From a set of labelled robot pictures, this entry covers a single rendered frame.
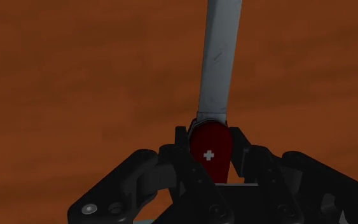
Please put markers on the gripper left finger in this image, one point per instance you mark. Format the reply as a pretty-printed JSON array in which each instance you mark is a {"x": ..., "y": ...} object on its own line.
[{"x": 141, "y": 183}]

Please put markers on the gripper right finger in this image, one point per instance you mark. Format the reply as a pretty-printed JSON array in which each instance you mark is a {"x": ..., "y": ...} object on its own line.
[{"x": 290, "y": 183}]

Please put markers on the red pocket knife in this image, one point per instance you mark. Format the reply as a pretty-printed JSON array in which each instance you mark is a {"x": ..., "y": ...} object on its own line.
[{"x": 216, "y": 74}]

